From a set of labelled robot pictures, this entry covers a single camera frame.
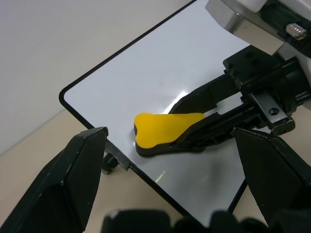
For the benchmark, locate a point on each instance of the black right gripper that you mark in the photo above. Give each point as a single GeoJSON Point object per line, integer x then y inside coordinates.
{"type": "Point", "coordinates": [267, 82]}

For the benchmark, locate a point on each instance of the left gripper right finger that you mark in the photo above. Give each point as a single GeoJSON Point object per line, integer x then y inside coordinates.
{"type": "Point", "coordinates": [274, 174]}

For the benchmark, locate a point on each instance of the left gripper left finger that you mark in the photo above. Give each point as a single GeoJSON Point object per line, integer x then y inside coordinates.
{"type": "Point", "coordinates": [60, 182]}

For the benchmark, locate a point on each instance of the yellow and black eraser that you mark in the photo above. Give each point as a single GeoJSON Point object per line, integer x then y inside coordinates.
{"type": "Point", "coordinates": [158, 128]}

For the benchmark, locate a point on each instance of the small metal whiteboard clip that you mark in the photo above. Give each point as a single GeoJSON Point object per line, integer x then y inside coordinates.
{"type": "Point", "coordinates": [119, 157]}

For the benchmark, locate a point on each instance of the black-framed whiteboard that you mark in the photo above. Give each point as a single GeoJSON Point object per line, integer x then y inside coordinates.
{"type": "Point", "coordinates": [145, 72]}

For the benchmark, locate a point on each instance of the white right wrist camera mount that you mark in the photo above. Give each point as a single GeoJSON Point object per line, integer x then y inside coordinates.
{"type": "Point", "coordinates": [303, 60]}

